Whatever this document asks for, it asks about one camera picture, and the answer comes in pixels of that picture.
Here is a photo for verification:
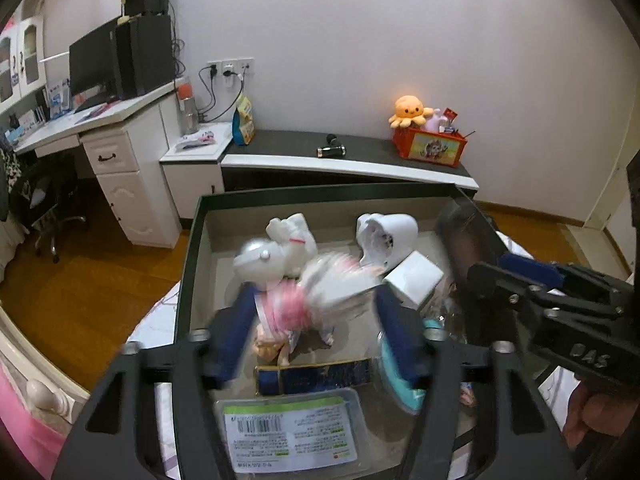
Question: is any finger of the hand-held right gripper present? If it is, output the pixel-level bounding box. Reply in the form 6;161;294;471
499;253;633;301
466;261;551;323

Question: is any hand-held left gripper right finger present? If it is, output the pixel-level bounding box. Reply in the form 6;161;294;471
375;285;581;480

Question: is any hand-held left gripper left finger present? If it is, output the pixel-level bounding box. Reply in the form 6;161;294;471
52;287;261;480

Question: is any pink dress doll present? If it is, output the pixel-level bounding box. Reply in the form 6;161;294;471
252;255;386;368

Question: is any dark green cardboard box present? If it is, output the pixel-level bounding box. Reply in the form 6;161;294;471
172;182;516;480

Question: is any person's right hand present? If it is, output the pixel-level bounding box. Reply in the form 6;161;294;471
562;377;638;453

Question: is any clear plastic bag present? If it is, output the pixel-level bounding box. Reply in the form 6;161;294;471
420;285;466;341

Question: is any teal round item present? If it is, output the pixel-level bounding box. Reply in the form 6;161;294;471
377;317;446;413

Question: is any small white box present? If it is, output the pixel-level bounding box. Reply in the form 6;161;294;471
382;251;444;311

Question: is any white cloth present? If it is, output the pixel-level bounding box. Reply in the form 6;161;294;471
125;230;576;480

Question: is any dark blue starry box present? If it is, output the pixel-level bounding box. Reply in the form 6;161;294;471
254;358;373;397

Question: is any white door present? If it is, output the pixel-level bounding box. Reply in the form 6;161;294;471
582;125;640;241

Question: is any white plastic device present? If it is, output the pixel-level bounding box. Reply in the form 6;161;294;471
356;212;419;270

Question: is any clear plastic container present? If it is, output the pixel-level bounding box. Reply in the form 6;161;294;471
214;386;371;480

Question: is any white bear figurine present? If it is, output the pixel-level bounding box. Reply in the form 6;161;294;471
265;213;318;278

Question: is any red storage box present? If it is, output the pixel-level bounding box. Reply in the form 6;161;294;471
392;125;471;168

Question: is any black white low cabinet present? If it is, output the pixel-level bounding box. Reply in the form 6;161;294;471
220;129;479;203

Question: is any white corner nightstand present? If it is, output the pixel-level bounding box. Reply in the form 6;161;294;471
160;122;236;221

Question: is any purple plush toy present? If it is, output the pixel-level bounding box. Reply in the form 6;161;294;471
424;108;451;133

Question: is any white desk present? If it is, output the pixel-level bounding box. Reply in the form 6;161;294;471
14;77;188;248

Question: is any orange octopus plush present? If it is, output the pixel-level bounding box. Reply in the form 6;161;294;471
389;96;435;130

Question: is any black dumbbell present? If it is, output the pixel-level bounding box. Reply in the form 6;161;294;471
316;133;347;158

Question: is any pink flat packet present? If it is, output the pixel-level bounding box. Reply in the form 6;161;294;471
177;130;218;151

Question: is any yellow blue snack bag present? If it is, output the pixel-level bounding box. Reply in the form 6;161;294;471
232;94;256;146

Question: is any orange-lid clear bottle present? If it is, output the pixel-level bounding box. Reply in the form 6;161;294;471
177;77;198;136

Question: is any pink bedding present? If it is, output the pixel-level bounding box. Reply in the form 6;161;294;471
0;360;66;480

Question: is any black office chair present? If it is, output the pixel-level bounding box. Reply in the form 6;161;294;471
10;157;88;263

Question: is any dark patterned jacket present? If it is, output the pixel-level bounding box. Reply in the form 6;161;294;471
0;135;25;221

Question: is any row of blue white books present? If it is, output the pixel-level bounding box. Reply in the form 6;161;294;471
47;80;71;118

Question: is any black computer tower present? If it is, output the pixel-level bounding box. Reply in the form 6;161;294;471
114;14;177;101

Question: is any black computer monitor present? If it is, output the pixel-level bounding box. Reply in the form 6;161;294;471
68;17;121;106

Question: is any white glass-door cabinet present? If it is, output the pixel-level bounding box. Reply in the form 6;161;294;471
0;14;48;106

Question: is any white bed frame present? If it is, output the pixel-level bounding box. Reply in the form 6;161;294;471
0;305;96;441

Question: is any black power cable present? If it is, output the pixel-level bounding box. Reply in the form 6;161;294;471
197;65;236;123

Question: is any white wall outlet strip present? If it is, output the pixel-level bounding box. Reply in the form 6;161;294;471
207;58;255;78

